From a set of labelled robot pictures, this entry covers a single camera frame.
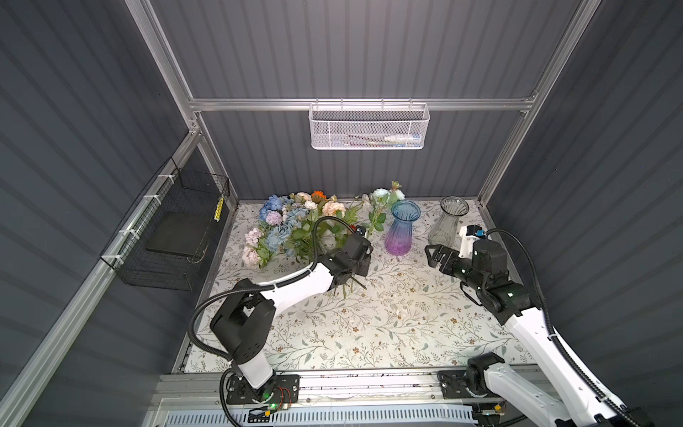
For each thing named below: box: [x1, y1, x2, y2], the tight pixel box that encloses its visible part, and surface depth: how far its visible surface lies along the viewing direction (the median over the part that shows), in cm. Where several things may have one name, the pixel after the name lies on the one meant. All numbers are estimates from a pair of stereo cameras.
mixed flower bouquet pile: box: [241, 190, 369, 268], surface depth 98 cm
